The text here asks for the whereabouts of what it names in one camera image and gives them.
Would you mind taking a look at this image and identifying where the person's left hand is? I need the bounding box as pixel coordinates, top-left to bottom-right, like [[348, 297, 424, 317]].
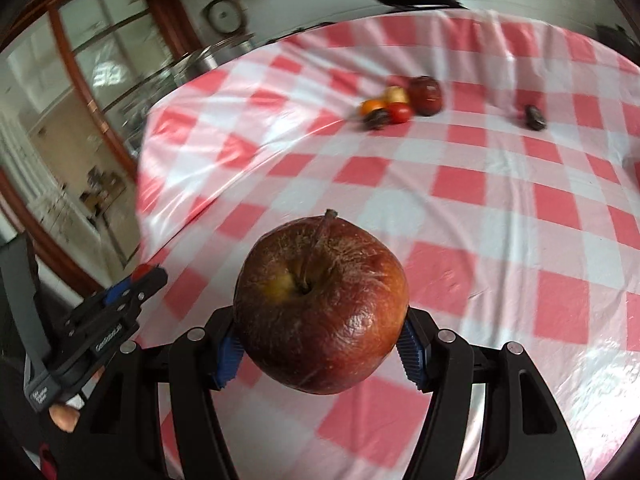
[[49, 402, 82, 432]]

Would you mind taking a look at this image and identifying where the red cherry tomato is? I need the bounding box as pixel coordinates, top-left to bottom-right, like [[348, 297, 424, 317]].
[[387, 102, 414, 125]]

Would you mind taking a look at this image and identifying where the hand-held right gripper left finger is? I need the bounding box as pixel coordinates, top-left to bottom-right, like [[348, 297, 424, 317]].
[[75, 306, 247, 480]]

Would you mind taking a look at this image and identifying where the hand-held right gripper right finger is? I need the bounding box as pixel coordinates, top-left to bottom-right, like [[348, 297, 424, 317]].
[[396, 306, 587, 480]]

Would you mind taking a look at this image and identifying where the red white checked tablecloth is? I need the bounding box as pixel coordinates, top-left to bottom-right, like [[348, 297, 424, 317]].
[[132, 7, 640, 480]]

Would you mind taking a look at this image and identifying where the large red apple with stem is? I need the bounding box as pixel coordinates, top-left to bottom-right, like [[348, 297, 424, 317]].
[[233, 209, 410, 396]]

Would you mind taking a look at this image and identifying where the dark wrinkled passion fruit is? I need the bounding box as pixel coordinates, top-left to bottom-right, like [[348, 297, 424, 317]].
[[363, 110, 392, 132]]

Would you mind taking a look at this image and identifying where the steel pot with glass lid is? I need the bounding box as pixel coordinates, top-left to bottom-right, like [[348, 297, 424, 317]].
[[172, 32, 256, 81]]

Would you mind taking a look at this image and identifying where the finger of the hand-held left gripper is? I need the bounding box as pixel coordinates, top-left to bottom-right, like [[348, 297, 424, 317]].
[[97, 266, 169, 331], [69, 279, 139, 332]]

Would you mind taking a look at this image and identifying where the dark purple passion fruit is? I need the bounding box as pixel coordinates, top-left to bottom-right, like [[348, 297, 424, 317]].
[[520, 104, 549, 132]]

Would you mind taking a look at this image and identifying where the dark red apple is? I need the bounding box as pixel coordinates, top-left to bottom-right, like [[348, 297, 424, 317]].
[[409, 76, 445, 117]]

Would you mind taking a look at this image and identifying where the wooden door frame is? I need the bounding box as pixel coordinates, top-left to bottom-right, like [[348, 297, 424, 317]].
[[0, 0, 188, 296]]

